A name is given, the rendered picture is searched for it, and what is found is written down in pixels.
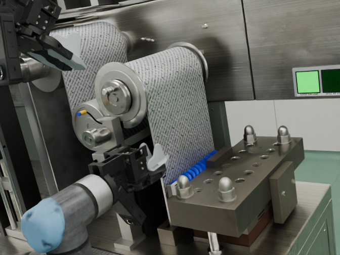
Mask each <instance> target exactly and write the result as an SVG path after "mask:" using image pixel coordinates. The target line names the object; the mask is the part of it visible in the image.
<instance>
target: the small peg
mask: <svg viewBox="0 0 340 255"><path fill-rule="evenodd" d="M113 92H115V88H114V87H113V86H110V87H107V88H105V89H102V94H103V95H104V96H105V95H108V94H111V93H113Z"/></svg>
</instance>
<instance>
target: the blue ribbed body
mask: <svg viewBox="0 0 340 255"><path fill-rule="evenodd" d="M216 152H218V151H217V150H213V151H212V152H211V153H209V154H208V155H206V156H205V157H204V158H203V159H201V160H200V161H199V162H197V163H196V164H195V165H193V166H192V167H190V168H189V169H188V170H186V171H185V172H184V173H182V175H184V176H186V177H187V178H188V179H189V181H191V180H192V179H193V178H195V177H196V176H197V175H198V174H200V173H201V172H202V171H203V170H205V169H206V168H207V166H206V160H207V159H209V158H210V157H211V156H213V155H214V154H215V153H216ZM178 177H179V176H178ZM177 179H178V178H176V179H175V180H174V181H172V182H171V183H170V185H171V184H172V183H174V182H175V181H177Z"/></svg>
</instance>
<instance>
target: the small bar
mask: <svg viewBox="0 0 340 255"><path fill-rule="evenodd" d="M232 154H233V149H232V147H223V148H222V149H220V150H219V151H218V152H216V153H215V154H214V155H213V156H211V157H210V158H209V159H207V160H206V166H207V167H212V168H216V167H217V166H218V165H220V164H221V163H222V162H223V161H224V160H226V159H227V158H228V157H229V156H230V155H232Z"/></svg>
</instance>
